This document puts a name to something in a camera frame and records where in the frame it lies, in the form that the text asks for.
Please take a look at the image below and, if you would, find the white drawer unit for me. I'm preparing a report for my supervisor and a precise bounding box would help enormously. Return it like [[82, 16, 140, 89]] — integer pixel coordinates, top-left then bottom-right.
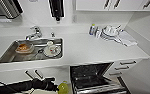
[[107, 59, 139, 80]]

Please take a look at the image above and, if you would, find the white two-door sink cabinet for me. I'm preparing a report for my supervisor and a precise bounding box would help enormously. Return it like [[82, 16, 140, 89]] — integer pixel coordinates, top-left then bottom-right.
[[0, 64, 72, 92]]

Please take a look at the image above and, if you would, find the white wall outlet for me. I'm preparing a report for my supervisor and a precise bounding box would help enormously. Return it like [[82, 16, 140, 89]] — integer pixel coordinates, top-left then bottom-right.
[[71, 14, 78, 24]]

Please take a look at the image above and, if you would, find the small white bottle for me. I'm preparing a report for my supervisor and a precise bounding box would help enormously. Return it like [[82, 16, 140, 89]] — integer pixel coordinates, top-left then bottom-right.
[[95, 27, 102, 39]]

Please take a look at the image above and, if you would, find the black soap dispenser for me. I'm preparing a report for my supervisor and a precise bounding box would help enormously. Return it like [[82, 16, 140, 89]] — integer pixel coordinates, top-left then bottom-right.
[[48, 0, 66, 22]]

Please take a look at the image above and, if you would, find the orange bowl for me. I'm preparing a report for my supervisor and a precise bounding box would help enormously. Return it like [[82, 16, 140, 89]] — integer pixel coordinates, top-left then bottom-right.
[[15, 43, 36, 55]]

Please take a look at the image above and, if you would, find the blue dish soap bottle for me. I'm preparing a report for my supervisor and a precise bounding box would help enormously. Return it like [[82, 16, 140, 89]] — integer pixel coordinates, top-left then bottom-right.
[[88, 23, 97, 37]]

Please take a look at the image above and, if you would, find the white wall cabinet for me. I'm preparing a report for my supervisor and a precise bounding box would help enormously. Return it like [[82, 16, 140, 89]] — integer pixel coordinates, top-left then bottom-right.
[[75, 0, 150, 13]]

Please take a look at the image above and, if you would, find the steel paper towel dispenser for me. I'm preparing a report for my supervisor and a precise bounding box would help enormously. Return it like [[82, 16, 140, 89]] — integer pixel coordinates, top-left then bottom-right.
[[0, 0, 25, 20]]

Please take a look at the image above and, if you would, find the wire dishwasher rack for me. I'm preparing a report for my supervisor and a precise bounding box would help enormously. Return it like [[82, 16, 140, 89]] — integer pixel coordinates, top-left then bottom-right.
[[74, 66, 112, 90]]

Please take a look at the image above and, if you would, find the stack of white dishes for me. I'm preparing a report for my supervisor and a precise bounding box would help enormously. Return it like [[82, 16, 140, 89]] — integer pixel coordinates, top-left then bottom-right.
[[100, 24, 123, 43]]

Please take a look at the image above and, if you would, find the white mug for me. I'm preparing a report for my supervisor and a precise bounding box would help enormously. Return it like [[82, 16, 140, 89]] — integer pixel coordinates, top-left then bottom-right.
[[43, 41, 63, 58]]

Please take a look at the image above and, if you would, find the chrome faucet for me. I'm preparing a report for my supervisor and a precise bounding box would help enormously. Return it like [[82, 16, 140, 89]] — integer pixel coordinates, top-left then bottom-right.
[[25, 25, 44, 41]]

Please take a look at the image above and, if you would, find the grey white dish cloth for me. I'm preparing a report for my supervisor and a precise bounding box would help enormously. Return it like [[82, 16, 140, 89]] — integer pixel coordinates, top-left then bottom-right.
[[115, 29, 139, 48]]

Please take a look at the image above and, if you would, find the stainless steel dishwasher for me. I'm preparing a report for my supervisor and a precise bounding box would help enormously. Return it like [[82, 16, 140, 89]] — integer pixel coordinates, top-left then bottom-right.
[[69, 61, 131, 94]]

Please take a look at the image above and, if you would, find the stainless steel sink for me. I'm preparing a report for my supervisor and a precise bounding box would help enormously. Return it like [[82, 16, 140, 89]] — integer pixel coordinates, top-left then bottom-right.
[[0, 37, 65, 65]]

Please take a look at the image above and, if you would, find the small yellow bowl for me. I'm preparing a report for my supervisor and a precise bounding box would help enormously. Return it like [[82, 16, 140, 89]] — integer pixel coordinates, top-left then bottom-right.
[[57, 80, 72, 94]]

